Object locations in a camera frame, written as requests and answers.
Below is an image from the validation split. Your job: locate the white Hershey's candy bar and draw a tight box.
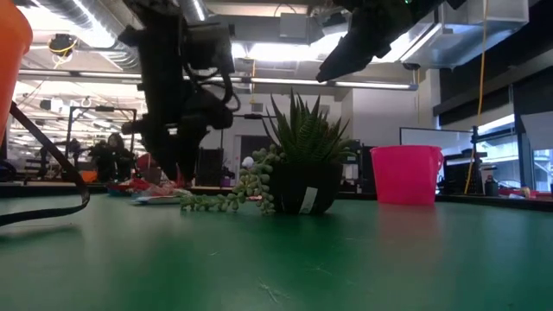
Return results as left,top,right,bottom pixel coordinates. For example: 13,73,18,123
132,194,182,206

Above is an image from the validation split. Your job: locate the black bottle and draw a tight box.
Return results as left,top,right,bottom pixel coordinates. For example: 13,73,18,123
483,175,500,198

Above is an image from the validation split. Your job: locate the black camera rig frame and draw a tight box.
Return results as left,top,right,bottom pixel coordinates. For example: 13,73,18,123
235,112,277,130
64,105,138,152

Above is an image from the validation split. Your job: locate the black equipment cabinet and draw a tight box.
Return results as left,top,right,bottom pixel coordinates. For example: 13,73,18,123
200,147,225,187

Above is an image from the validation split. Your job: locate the pink plastic bucket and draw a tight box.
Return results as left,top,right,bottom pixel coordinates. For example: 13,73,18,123
370,144,445,206

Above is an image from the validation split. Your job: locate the grey ceiling junction box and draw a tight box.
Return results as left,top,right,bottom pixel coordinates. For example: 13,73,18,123
279,12,310,40

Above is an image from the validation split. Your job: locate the black equipment stand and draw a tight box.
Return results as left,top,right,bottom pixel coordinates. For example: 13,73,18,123
443,124,489,195

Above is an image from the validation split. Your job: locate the silver ribbed ceiling duct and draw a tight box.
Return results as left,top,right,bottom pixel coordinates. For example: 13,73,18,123
25,0,143,77

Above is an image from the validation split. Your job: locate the green table mat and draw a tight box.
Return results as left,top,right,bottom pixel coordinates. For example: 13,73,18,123
0,193,553,311

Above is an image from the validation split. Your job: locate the long ceiling light bar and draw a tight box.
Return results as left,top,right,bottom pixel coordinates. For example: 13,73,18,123
16,68,419,92

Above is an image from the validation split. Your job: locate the yellow hanging cable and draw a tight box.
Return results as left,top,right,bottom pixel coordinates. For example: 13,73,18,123
463,0,488,194

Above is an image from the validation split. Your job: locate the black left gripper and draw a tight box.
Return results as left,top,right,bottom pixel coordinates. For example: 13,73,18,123
120,25,237,187

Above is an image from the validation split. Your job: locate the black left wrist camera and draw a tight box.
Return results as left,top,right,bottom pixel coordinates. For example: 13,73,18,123
185,23,238,75

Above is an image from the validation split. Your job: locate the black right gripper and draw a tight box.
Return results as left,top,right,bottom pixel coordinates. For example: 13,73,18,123
315,0,448,84

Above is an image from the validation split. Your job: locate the black ceiling camera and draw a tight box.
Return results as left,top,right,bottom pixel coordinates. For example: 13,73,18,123
47,33,79,57

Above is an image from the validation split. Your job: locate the potted succulent plant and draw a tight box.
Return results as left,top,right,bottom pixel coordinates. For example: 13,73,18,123
179,88,359,216

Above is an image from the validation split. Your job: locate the person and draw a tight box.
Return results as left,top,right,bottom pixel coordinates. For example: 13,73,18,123
88,132,137,182

